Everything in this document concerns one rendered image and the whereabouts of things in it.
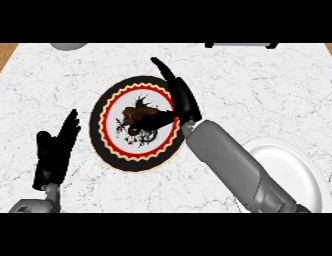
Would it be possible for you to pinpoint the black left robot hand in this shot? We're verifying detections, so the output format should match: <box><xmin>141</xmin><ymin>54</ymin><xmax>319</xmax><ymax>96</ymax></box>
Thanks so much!
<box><xmin>31</xmin><ymin>108</ymin><xmax>82</xmax><ymax>192</ymax></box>

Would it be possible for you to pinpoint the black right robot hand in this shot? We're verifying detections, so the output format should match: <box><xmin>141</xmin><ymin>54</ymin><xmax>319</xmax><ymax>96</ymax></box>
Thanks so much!
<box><xmin>128</xmin><ymin>56</ymin><xmax>205</xmax><ymax>131</ymax></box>

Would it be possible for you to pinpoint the brown sweet potato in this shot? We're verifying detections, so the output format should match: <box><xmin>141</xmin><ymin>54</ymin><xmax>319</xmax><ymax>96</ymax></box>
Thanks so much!
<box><xmin>121</xmin><ymin>106</ymin><xmax>161</xmax><ymax>126</ymax></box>

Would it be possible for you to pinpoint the black red patterned plate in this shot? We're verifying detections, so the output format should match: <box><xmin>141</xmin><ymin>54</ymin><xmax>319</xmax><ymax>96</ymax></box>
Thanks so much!
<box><xmin>88</xmin><ymin>75</ymin><xmax>189</xmax><ymax>173</ymax></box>

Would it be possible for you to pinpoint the plain white plate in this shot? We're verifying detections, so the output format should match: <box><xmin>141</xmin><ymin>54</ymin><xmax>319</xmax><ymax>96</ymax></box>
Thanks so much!
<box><xmin>234</xmin><ymin>137</ymin><xmax>332</xmax><ymax>214</ymax></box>

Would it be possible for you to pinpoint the black and grey appliance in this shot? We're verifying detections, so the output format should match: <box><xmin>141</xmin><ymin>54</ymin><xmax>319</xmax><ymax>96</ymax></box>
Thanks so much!
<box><xmin>203</xmin><ymin>43</ymin><xmax>280</xmax><ymax>50</ymax></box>

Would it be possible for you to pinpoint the grey round object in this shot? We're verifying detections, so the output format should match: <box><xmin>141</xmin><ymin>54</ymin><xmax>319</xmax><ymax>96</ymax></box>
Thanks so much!
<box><xmin>48</xmin><ymin>43</ymin><xmax>90</xmax><ymax>52</ymax></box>

